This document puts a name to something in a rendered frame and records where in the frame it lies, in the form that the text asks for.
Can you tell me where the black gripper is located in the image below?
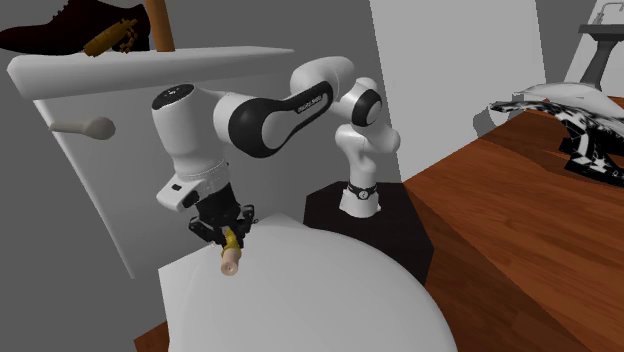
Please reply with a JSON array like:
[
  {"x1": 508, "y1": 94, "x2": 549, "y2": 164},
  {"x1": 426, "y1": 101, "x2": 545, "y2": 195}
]
[{"x1": 188, "y1": 184, "x2": 258, "y2": 245}]

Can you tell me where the yellow tool with beige handle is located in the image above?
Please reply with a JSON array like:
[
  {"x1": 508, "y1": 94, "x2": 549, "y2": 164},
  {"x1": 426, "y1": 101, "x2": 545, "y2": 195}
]
[{"x1": 220, "y1": 227, "x2": 244, "y2": 278}]

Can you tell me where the black robot stand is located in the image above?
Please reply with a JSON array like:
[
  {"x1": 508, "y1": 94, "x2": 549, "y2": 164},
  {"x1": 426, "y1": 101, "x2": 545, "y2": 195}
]
[{"x1": 303, "y1": 181, "x2": 435, "y2": 287}]

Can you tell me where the brown cylinder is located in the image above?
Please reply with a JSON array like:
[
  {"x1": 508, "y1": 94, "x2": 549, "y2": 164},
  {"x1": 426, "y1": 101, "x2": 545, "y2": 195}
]
[{"x1": 144, "y1": 0, "x2": 176, "y2": 53}]

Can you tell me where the brown knobbly bar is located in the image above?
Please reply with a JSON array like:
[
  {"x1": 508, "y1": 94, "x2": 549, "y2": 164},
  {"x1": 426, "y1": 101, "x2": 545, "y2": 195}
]
[{"x1": 82, "y1": 17, "x2": 139, "y2": 59}]

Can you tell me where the dark leather shoe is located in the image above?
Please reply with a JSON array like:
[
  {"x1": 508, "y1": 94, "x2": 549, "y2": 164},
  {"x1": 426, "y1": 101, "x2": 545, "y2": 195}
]
[{"x1": 0, "y1": 0, "x2": 152, "y2": 57}]

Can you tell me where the brown wooden cabinet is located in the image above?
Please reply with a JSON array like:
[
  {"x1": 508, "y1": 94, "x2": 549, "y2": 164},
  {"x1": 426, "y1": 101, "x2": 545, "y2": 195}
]
[{"x1": 403, "y1": 95, "x2": 624, "y2": 352}]

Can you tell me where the grey dolphin figure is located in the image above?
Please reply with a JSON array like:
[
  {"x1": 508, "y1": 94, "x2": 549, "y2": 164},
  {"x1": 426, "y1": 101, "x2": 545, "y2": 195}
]
[{"x1": 511, "y1": 81, "x2": 624, "y2": 119}]

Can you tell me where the black white patterned figure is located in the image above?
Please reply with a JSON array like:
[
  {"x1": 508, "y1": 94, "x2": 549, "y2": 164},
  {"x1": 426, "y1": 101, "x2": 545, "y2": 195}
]
[{"x1": 488, "y1": 99, "x2": 624, "y2": 189}]

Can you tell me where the grey pedestal sink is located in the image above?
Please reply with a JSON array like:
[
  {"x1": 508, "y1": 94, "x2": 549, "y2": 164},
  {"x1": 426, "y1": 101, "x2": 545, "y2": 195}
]
[{"x1": 577, "y1": 0, "x2": 624, "y2": 92}]

